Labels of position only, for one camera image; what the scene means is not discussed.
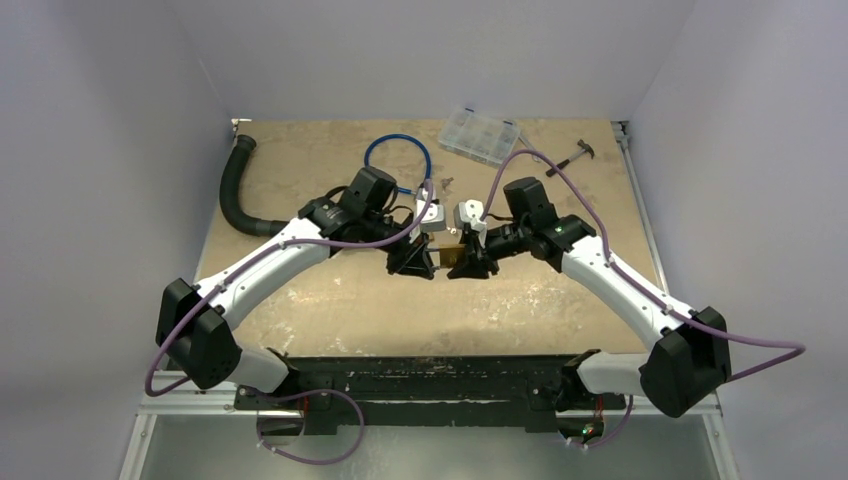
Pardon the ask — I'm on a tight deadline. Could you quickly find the large brass padlock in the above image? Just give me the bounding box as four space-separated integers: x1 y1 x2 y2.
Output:
427 244 465 269

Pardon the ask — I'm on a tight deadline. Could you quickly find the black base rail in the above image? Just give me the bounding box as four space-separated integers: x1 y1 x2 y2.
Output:
235 354 626 435

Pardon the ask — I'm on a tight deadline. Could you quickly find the blue cable lock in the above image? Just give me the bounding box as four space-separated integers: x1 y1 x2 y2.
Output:
362 133 433 199

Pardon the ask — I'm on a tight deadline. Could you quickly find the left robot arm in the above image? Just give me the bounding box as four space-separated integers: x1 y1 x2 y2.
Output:
153 167 434 409

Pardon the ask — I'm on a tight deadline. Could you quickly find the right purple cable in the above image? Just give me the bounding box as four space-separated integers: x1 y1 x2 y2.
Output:
480 148 808 452

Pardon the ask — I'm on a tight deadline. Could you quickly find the black corrugated drain hose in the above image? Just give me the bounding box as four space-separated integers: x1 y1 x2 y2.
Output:
219 134 289 238

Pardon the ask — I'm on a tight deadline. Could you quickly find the aluminium frame rail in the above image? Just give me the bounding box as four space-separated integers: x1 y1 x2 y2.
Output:
120 384 738 479

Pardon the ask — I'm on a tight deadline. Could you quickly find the small black-handled hammer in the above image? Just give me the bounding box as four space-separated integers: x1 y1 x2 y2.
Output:
545 139 595 178

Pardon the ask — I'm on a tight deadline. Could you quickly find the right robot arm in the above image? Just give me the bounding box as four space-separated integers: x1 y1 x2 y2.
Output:
448 177 731 418

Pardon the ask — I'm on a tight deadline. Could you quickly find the clear plastic organizer box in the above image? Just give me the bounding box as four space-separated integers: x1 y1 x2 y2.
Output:
438 108 521 168

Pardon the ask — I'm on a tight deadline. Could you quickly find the purple cable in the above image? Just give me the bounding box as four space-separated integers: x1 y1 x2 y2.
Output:
144 178 436 465
480 148 808 452

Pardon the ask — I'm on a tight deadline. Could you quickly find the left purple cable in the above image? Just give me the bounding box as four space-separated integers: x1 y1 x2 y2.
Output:
144 178 436 465

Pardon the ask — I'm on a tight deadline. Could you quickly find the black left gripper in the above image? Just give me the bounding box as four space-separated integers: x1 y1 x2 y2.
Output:
361 210 435 277

